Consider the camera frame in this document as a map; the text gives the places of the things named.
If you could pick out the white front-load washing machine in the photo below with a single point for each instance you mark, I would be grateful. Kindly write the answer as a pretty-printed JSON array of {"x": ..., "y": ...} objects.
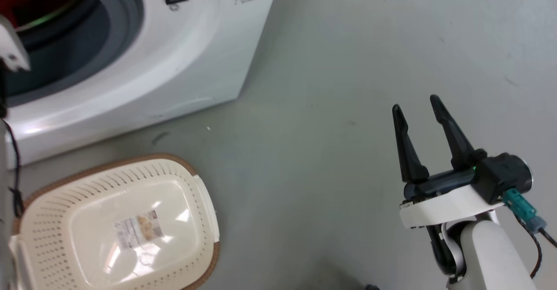
[{"x": 200, "y": 59}]

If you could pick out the paper product label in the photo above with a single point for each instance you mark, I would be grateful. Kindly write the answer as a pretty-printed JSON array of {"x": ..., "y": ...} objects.
[{"x": 138, "y": 229}]

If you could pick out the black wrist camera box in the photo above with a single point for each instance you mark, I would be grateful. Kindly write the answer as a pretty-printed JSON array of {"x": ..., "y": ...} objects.
[{"x": 504, "y": 174}]

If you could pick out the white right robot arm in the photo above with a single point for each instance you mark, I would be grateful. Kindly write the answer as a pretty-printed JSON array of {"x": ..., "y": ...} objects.
[{"x": 487, "y": 255}]

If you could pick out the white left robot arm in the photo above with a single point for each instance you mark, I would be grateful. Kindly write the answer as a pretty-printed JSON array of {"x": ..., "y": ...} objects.
[{"x": 11, "y": 46}]

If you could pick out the grey rubber door gasket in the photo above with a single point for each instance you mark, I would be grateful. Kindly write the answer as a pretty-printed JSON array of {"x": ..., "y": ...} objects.
[{"x": 119, "y": 28}]

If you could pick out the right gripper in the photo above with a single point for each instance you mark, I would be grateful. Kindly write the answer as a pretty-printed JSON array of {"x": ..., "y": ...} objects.
[{"x": 444, "y": 205}]

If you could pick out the cream perforated laundry basket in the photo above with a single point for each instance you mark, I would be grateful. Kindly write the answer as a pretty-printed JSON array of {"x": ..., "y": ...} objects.
[{"x": 56, "y": 220}]

